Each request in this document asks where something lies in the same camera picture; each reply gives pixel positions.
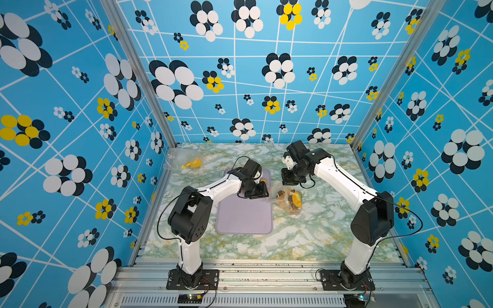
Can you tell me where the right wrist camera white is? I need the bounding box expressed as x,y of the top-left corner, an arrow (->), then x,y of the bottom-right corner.
282,152 -> 295,170

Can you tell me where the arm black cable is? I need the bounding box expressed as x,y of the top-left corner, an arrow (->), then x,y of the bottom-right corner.
300,153 -> 424,247
155,155 -> 251,241

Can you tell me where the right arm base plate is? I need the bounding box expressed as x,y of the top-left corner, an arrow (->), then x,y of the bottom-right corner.
316,269 -> 376,292

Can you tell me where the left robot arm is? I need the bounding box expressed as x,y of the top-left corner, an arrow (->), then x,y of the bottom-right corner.
168,159 -> 268,288

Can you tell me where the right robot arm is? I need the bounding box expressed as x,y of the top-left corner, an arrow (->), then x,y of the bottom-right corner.
281,141 -> 394,290

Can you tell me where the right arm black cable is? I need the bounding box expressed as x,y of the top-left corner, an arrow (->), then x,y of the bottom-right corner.
300,153 -> 424,247

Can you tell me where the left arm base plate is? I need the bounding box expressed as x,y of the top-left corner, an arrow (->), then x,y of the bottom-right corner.
166,267 -> 220,291

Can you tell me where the right controller board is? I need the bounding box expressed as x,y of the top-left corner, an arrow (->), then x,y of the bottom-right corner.
344,294 -> 371,308

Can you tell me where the controller board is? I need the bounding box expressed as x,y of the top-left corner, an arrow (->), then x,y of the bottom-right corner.
177,294 -> 204,305
344,294 -> 371,308

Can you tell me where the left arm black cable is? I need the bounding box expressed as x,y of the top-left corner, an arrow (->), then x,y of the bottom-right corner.
155,155 -> 251,241

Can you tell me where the ziploc bag of cookies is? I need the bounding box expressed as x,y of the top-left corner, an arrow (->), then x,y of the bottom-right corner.
164,148 -> 205,171
270,184 -> 302,215

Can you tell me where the aluminium front rail frame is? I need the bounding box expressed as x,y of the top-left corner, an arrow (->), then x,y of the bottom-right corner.
104,257 -> 439,307

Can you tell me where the left controller board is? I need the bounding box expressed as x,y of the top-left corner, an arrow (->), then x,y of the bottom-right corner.
177,294 -> 204,305

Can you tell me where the lilac plastic tray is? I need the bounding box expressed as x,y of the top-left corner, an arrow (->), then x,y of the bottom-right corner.
216,190 -> 273,235

